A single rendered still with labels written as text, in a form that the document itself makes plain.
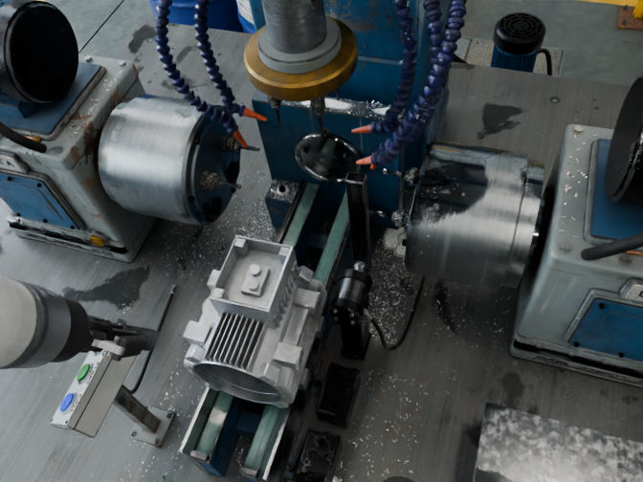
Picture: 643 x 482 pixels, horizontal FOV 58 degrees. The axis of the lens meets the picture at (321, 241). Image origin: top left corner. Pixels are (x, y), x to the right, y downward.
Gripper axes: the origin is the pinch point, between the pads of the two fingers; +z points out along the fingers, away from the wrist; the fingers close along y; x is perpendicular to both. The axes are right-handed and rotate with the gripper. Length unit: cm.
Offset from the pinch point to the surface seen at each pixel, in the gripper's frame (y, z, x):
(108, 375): 6.8, 7.7, 8.5
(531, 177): -43, 20, -47
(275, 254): -9.0, 13.7, -19.2
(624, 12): -56, 210, -210
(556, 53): -35, 136, -137
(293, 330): -16.5, 14.8, -9.0
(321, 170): -2, 38, -41
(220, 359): -10.0, 7.1, -1.1
